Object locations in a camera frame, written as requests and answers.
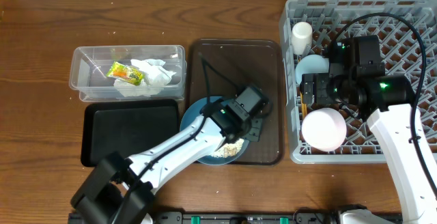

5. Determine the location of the brown serving tray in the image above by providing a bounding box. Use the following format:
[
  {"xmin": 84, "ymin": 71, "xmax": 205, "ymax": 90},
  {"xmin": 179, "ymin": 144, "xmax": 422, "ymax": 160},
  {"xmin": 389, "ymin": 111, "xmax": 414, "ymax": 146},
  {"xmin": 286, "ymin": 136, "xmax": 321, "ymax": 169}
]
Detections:
[{"xmin": 184, "ymin": 39, "xmax": 285, "ymax": 166}]

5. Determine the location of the black rectangular tray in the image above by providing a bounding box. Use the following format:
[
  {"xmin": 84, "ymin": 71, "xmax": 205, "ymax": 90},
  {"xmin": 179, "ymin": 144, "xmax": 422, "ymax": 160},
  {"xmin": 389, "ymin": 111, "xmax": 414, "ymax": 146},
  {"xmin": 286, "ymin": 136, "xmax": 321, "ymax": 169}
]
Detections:
[{"xmin": 81, "ymin": 99, "xmax": 179, "ymax": 167}]

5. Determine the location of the dark blue plate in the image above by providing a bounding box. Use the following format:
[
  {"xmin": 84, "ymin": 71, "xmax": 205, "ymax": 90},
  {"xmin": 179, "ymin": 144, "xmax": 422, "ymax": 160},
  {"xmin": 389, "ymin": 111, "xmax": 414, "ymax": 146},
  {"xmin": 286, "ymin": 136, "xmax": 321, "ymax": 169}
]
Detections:
[{"xmin": 180, "ymin": 98, "xmax": 249, "ymax": 166}]

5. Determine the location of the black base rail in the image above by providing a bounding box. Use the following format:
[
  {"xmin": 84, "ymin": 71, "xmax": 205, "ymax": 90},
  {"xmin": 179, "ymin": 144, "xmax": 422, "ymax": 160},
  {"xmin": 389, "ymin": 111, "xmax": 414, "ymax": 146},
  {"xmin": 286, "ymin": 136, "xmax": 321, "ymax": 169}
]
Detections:
[{"xmin": 67, "ymin": 203, "xmax": 410, "ymax": 224}]

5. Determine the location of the grey dishwasher rack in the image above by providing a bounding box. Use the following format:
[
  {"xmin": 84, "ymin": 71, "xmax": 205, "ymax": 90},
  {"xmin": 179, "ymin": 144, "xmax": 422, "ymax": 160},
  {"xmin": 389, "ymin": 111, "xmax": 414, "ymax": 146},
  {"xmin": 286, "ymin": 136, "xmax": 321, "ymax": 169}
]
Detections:
[{"xmin": 279, "ymin": 0, "xmax": 436, "ymax": 164}]

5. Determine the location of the light blue saucer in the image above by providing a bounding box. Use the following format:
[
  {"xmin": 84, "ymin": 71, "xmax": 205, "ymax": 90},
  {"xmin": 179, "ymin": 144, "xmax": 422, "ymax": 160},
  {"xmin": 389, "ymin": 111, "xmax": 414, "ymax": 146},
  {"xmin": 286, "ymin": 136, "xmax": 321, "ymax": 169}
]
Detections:
[{"xmin": 295, "ymin": 55, "xmax": 329, "ymax": 85}]

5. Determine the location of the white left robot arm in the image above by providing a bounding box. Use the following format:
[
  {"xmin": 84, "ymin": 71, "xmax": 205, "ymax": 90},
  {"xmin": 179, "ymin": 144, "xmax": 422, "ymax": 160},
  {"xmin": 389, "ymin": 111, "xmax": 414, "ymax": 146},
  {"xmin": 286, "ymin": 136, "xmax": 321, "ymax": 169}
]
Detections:
[{"xmin": 70, "ymin": 115, "xmax": 225, "ymax": 224}]

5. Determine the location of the clear plastic waste bin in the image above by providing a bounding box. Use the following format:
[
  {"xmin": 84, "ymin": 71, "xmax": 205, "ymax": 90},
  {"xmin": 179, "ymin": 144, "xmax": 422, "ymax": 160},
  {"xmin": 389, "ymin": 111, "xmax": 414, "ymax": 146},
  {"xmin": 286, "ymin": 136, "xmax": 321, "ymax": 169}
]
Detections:
[{"xmin": 69, "ymin": 45, "xmax": 187, "ymax": 102}]

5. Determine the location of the pink bowl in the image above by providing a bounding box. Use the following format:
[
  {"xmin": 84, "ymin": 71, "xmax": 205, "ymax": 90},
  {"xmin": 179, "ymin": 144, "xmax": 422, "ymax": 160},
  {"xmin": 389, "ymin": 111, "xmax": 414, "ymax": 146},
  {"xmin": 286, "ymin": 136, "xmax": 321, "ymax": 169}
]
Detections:
[{"xmin": 301, "ymin": 108, "xmax": 347, "ymax": 152}]

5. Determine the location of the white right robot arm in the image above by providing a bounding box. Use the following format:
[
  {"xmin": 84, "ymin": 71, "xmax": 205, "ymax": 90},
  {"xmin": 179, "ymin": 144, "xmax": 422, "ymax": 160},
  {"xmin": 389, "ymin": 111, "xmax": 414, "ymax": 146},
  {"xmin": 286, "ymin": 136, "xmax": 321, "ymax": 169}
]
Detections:
[{"xmin": 300, "ymin": 73, "xmax": 436, "ymax": 223}]

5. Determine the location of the leftover rice pile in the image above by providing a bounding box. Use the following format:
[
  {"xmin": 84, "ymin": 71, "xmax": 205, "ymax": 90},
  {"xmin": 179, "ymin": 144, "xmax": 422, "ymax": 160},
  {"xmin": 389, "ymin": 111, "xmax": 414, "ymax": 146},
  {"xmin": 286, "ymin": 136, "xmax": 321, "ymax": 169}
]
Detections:
[{"xmin": 210, "ymin": 139, "xmax": 244, "ymax": 158}]

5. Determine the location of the yellow green snack wrapper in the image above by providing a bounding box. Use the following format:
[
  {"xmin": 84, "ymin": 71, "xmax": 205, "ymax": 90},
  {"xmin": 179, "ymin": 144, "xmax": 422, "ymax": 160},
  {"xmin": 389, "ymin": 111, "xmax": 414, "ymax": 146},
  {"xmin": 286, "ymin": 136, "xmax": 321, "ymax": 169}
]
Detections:
[{"xmin": 106, "ymin": 61, "xmax": 144, "ymax": 85}]

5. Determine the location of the white napkin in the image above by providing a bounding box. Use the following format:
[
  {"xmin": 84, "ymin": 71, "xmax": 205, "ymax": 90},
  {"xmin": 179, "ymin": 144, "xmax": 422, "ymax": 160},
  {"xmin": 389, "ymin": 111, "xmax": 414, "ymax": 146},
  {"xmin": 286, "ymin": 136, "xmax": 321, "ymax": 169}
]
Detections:
[{"xmin": 113, "ymin": 59, "xmax": 176, "ymax": 97}]

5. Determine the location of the cream white cup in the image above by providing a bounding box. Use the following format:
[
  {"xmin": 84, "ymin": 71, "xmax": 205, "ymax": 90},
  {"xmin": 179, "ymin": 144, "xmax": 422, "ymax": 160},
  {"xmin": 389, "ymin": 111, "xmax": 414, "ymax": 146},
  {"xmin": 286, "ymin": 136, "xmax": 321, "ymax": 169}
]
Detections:
[{"xmin": 291, "ymin": 22, "xmax": 313, "ymax": 55}]

